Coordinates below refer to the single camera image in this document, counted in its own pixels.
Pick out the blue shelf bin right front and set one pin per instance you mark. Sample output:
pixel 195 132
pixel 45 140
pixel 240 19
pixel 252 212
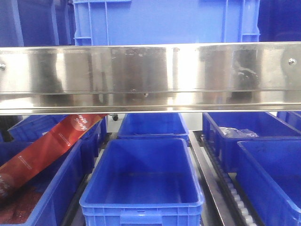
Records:
pixel 269 172

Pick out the blue shelf bin right rear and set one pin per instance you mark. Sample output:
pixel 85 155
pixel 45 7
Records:
pixel 266 125

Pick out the blue shelf bin left front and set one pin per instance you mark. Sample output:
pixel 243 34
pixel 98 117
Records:
pixel 44 200

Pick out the blue shelf bin centre rear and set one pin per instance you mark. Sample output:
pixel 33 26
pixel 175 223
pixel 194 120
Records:
pixel 153 126

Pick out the clear plastic bag in bin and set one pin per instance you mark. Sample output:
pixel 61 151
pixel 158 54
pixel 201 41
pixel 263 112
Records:
pixel 237 133

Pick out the roller track rail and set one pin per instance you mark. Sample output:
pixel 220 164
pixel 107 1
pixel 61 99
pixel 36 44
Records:
pixel 225 202

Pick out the blue shelf bin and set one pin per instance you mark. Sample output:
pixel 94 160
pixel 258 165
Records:
pixel 44 200
pixel 143 182
pixel 269 172
pixel 266 125
pixel 153 126
pixel 35 126

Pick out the blue shelf bin centre front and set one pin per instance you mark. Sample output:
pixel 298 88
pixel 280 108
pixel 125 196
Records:
pixel 143 182

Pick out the blue shelf bin left rear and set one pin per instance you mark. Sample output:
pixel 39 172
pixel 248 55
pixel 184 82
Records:
pixel 35 126

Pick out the large blue crate upper shelf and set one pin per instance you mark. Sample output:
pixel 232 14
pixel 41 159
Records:
pixel 141 22

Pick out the stainless steel shelf beam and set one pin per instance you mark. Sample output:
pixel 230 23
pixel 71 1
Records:
pixel 206 77

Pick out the red snack package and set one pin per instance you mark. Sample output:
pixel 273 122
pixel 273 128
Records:
pixel 44 151

